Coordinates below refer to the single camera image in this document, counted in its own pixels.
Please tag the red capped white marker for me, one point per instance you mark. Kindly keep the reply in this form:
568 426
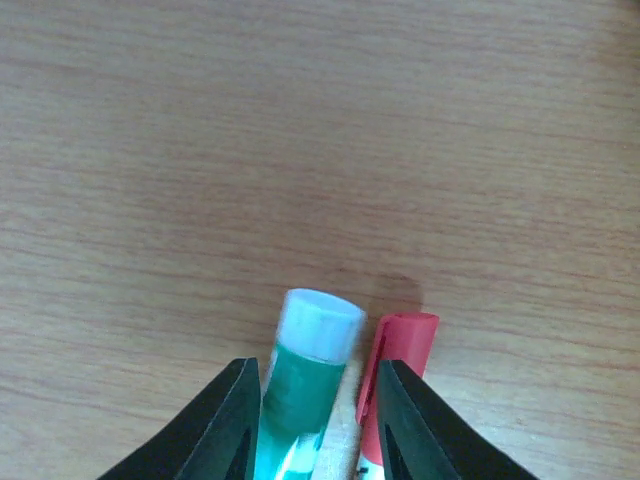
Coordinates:
406 336

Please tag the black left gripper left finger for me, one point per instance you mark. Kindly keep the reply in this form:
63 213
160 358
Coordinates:
213 437

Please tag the white green glue stick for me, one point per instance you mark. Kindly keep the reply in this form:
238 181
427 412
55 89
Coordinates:
315 338

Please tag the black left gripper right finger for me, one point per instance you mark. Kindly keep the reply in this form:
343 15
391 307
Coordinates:
422 437

